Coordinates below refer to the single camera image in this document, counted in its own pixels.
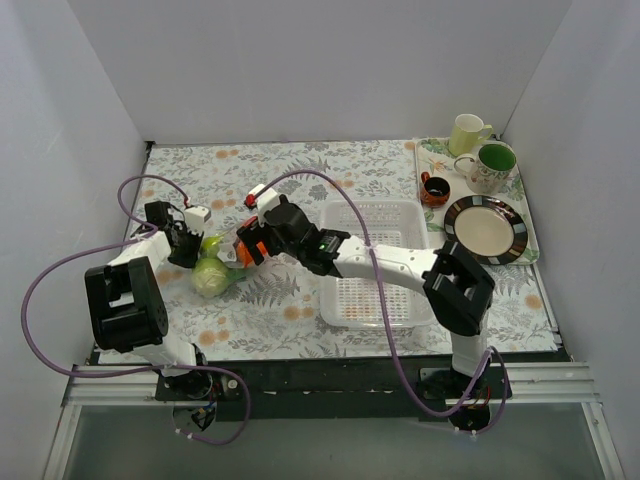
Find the clear zip top bag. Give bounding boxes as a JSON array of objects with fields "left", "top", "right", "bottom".
[{"left": 216, "top": 228, "right": 255, "bottom": 282}]

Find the fake orange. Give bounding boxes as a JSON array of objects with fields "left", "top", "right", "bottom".
[{"left": 236, "top": 241, "right": 255, "bottom": 268}]

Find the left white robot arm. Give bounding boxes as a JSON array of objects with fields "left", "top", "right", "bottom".
[{"left": 84, "top": 201, "right": 213, "bottom": 400}]

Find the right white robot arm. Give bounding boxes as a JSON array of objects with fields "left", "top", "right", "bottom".
[{"left": 237, "top": 189, "right": 495, "bottom": 398}]

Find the fake green pear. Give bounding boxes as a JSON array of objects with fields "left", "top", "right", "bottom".
[{"left": 199, "top": 235, "right": 222, "bottom": 258}]

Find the fake green cabbage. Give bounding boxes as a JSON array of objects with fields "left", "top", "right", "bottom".
[{"left": 191, "top": 257, "right": 231, "bottom": 298}]

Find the floral table mat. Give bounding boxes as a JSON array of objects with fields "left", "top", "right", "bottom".
[{"left": 135, "top": 140, "right": 561, "bottom": 360}]

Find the white plastic basket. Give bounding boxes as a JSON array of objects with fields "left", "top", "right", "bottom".
[{"left": 320, "top": 199, "right": 436, "bottom": 329}]

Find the small brown cup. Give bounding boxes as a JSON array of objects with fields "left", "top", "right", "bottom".
[{"left": 420, "top": 172, "right": 451, "bottom": 208}]

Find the floral serving tray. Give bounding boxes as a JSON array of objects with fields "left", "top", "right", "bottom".
[{"left": 414, "top": 138, "right": 540, "bottom": 266}]

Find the striped rim plate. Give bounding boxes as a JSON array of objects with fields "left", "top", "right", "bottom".
[{"left": 443, "top": 195, "right": 529, "bottom": 265}]

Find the pale yellow mug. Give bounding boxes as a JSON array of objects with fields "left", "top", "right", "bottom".
[{"left": 448, "top": 114, "right": 494, "bottom": 157}]

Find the green floral mug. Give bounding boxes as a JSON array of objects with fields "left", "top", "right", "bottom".
[{"left": 454, "top": 143, "right": 517, "bottom": 195}]

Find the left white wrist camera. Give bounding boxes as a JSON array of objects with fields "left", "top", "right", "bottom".
[{"left": 183, "top": 205, "right": 211, "bottom": 236}]

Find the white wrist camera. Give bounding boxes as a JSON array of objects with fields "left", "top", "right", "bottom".
[
  {"left": 183, "top": 205, "right": 211, "bottom": 236},
  {"left": 244, "top": 184, "right": 280, "bottom": 215}
]

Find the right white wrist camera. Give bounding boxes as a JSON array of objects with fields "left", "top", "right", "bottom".
[{"left": 244, "top": 184, "right": 280, "bottom": 215}]

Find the aluminium frame rail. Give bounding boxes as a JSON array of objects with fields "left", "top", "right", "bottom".
[{"left": 44, "top": 355, "right": 625, "bottom": 479}]

